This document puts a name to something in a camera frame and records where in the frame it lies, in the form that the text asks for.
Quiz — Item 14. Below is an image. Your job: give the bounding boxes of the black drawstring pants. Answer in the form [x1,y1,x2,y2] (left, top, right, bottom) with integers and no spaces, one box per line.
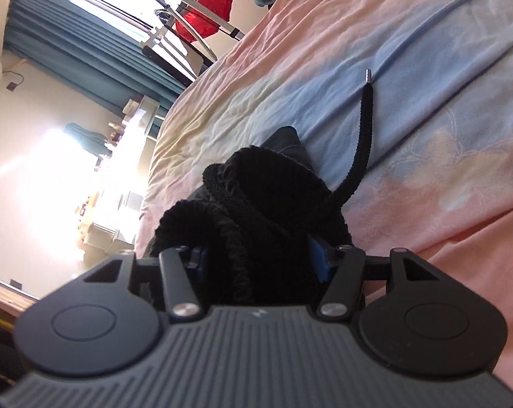
[145,83,374,307]

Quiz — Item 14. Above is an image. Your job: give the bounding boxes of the white dresser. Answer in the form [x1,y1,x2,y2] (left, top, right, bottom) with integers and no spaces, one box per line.
[79,96,161,255]

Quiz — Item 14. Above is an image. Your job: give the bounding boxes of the pastel pink blue bedsheet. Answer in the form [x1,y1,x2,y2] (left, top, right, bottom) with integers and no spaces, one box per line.
[136,0,513,390]

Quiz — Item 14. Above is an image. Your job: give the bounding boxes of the teal garment on chair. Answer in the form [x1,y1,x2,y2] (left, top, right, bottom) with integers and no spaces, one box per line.
[64,122,112,157]

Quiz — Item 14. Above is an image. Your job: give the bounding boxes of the teal left curtain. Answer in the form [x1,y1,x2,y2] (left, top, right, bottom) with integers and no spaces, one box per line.
[4,0,188,116]

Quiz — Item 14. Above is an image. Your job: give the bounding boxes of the red hanging garment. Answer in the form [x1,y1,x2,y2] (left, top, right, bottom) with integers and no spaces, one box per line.
[175,0,241,43]

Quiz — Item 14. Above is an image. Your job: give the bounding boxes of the black wall socket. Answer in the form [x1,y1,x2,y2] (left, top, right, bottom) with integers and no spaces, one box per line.
[6,82,18,91]

